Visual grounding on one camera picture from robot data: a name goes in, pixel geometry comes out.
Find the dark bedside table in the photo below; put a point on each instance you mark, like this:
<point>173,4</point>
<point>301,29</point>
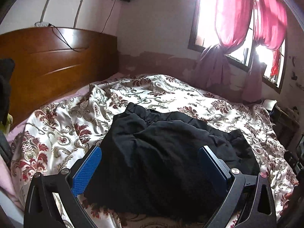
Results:
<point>284,126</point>

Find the white wall conduit pipe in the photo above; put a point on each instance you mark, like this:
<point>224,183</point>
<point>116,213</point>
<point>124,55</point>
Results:
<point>44,11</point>

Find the pink curtain right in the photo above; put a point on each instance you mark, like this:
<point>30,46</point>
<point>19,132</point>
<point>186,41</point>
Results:
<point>269,31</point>

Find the brown wooden headboard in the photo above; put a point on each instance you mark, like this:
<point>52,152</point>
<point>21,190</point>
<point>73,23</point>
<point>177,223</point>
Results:
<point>49,62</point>

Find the large black garment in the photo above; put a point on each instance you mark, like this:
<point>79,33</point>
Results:
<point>150,165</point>

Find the pink curtain left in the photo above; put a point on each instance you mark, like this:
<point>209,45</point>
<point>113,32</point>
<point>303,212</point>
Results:
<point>222,26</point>

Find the pink curtain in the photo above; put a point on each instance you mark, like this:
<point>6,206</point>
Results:
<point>222,26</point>
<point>269,31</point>

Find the window with dark frame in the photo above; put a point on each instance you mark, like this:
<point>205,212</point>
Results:
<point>228,21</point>

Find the person's right hand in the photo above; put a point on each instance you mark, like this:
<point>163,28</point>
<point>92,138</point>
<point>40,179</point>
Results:
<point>286,204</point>

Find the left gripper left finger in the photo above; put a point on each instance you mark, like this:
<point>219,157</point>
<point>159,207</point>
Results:
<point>41,209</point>

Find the white wall socket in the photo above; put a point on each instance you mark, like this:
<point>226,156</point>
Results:
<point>42,24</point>

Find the floral satin bedspread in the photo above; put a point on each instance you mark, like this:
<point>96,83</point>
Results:
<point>56,135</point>

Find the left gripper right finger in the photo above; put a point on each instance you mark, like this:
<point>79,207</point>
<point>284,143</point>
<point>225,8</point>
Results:
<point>247,197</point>

